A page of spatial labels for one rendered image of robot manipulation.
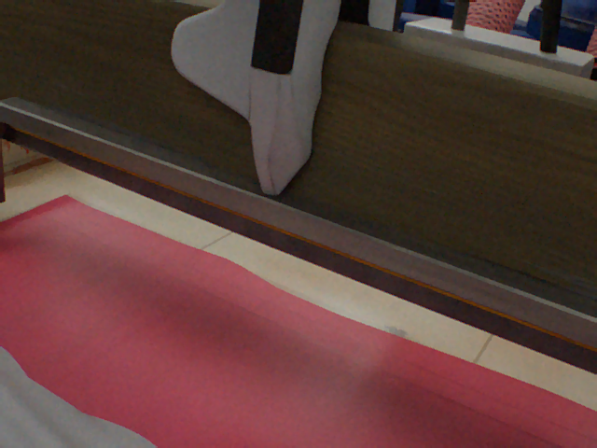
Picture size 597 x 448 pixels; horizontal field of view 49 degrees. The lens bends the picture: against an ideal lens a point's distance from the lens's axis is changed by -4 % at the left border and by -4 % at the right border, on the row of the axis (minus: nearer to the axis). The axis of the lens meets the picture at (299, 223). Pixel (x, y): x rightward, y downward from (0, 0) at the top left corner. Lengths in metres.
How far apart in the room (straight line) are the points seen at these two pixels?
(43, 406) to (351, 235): 0.14
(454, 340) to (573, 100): 0.17
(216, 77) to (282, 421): 0.14
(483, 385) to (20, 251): 0.25
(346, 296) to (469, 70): 0.17
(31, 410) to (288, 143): 0.14
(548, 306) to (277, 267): 0.19
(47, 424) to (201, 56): 0.15
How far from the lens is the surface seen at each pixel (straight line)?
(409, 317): 0.36
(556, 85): 0.22
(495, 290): 0.23
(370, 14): 0.27
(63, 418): 0.28
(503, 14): 0.67
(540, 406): 0.33
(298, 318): 0.34
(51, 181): 0.48
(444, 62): 0.23
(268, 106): 0.23
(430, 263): 0.23
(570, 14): 0.96
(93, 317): 0.34
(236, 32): 0.25
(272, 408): 0.29
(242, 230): 0.30
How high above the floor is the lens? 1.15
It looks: 26 degrees down
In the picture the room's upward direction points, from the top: 7 degrees clockwise
